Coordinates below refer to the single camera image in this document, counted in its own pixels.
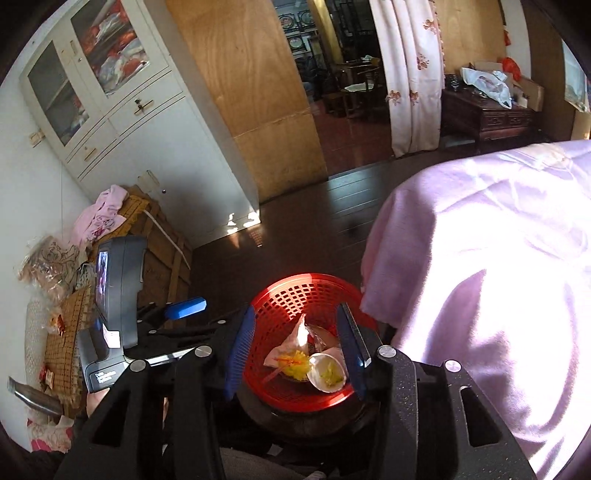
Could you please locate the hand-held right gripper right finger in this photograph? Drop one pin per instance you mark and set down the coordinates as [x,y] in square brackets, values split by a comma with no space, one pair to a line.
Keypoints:
[353,355]

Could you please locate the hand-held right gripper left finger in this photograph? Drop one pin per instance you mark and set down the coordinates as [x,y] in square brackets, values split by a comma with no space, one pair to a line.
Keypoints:
[240,355]

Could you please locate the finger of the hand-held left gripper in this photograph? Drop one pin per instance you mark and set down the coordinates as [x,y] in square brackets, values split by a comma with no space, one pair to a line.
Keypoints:
[175,334]
[184,308]

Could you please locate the clear plastic wrapper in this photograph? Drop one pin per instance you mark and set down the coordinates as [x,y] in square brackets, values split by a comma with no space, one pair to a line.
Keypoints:
[323,337]

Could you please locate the white paper cup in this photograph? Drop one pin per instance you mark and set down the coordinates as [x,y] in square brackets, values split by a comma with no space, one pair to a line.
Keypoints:
[318,383]

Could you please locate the white paper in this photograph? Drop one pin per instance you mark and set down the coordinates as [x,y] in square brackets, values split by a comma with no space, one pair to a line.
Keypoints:
[288,344]

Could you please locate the yellow scrap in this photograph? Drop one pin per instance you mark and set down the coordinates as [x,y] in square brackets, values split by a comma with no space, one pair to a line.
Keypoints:
[295,364]

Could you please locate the red plastic mesh basket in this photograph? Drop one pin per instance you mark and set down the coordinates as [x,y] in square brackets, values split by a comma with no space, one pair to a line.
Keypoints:
[277,295]

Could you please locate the pink garment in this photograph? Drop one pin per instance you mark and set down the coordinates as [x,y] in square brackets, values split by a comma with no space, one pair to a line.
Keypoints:
[99,217]

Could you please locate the bag of printed tan cloth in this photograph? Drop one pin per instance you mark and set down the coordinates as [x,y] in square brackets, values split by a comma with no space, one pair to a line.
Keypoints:
[51,263]

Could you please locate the yellow woven mat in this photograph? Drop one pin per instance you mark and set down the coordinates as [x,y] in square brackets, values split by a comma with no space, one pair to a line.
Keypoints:
[131,210]

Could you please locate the brown bamboo mat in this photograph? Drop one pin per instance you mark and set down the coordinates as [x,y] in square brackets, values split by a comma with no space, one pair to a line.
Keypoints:
[69,350]

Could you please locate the metal flask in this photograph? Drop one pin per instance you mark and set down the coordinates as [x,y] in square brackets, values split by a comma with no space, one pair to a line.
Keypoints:
[32,394]

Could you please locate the white metal cabinet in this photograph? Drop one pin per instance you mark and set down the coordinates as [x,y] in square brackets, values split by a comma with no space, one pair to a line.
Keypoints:
[152,138]

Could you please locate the pink red cloth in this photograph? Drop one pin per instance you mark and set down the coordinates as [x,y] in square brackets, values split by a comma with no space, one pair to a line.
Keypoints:
[48,436]

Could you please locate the pink fleece blanket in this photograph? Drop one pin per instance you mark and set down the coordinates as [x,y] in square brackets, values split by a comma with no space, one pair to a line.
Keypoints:
[485,254]

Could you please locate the large plywood board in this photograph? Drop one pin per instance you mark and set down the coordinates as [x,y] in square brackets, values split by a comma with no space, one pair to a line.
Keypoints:
[249,92]

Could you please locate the folded colourful bedding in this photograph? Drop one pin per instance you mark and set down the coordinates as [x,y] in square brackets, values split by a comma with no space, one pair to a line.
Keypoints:
[115,46]

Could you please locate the dark wooden chair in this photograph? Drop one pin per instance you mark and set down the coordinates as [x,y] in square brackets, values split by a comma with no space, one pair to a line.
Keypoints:
[334,94]
[364,83]

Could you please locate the dark carved wooden dresser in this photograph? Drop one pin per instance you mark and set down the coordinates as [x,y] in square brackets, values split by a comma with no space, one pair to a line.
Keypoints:
[489,120]

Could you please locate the white floral curtain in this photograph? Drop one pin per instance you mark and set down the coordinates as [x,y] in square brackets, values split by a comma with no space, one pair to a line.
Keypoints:
[411,78]

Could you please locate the white plastic bag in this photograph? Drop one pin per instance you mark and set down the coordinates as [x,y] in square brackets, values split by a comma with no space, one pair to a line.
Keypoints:
[487,85]

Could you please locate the display shelf with plates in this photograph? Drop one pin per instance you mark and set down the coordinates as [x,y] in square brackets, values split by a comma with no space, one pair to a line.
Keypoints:
[300,27]

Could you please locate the cardboard box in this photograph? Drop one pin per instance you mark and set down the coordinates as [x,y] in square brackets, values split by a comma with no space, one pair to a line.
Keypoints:
[531,94]

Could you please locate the red plastic bag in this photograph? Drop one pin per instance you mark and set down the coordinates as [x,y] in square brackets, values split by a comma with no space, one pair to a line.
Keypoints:
[511,68]

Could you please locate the plywood wall panel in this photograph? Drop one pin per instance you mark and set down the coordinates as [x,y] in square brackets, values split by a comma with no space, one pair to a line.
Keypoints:
[471,32]

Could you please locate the red wall ornament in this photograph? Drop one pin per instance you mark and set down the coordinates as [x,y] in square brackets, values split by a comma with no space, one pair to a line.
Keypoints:
[507,38]

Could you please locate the framed wall picture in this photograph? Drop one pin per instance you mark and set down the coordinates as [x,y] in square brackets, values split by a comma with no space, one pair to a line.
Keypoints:
[575,78]

